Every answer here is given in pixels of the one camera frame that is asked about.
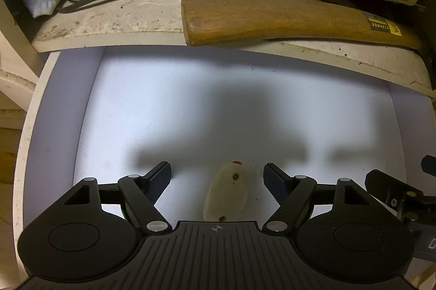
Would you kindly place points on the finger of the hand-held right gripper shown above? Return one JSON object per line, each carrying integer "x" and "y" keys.
{"x": 429, "y": 164}
{"x": 385, "y": 186}

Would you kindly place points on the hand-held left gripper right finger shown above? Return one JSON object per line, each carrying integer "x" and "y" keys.
{"x": 274, "y": 182}

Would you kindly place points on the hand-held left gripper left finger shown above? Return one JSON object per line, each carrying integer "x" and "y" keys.
{"x": 160, "y": 181}

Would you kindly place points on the white oval plastic device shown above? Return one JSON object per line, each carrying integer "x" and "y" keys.
{"x": 224, "y": 194}

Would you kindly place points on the white drawer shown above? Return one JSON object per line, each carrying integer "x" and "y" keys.
{"x": 204, "y": 106}

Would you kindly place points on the white desk cabinet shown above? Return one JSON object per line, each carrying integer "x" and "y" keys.
{"x": 119, "y": 21}

